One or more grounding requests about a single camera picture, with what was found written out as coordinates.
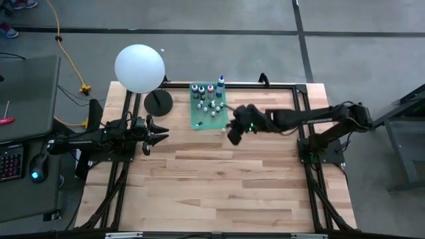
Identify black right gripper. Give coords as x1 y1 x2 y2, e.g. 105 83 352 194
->
226 104 268 146

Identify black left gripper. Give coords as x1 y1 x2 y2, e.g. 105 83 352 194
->
131 115 169 157

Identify large blue food coloring bottle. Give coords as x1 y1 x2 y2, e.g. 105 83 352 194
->
216 74 226 98

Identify teal translucent plastic bin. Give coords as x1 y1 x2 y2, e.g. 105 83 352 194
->
189 82 230 131

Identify white globe lamp black base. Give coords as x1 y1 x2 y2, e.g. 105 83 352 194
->
114 44 174 118

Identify black computer mouse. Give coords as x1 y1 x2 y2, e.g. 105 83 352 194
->
29 153 49 184

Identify dark grey desk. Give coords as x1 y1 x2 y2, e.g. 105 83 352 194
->
0 54 62 224

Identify backlit black keyboard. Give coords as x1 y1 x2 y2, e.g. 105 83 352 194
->
0 143 25 183

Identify grey metal cart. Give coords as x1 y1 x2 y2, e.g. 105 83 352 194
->
371 82 425 193

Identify person's shoe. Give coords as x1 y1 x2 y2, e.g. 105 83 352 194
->
0 22 19 39
12 0 38 10

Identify black aluminium table frame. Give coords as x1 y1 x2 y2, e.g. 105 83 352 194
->
74 81 358 233

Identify black upright post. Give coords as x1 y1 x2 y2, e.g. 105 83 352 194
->
86 98 104 129

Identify yellow extension cable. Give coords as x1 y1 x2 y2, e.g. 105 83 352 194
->
45 0 92 129

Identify red handled screwdriver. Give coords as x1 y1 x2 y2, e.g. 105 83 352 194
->
0 100 16 126

